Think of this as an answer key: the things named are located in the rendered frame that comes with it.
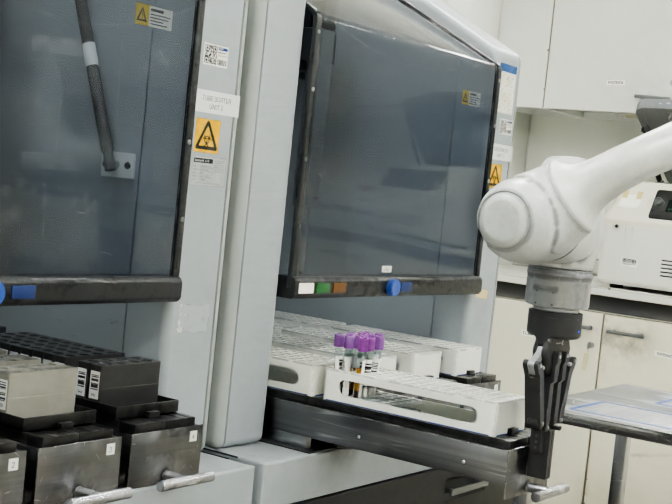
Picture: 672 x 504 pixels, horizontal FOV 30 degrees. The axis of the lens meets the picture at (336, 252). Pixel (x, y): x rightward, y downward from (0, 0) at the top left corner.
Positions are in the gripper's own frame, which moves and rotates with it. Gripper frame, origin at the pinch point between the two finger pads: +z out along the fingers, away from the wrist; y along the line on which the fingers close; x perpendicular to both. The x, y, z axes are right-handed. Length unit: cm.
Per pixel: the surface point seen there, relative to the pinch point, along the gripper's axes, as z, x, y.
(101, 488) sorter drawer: 5, -34, 52
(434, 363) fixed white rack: -4.7, -37.2, -32.8
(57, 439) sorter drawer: -2, -34, 59
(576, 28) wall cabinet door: -100, -122, -258
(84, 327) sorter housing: -10, -59, 33
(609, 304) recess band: -5, -88, -234
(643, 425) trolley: -2.0, 4.6, -26.6
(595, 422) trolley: -1.4, -2.4, -24.5
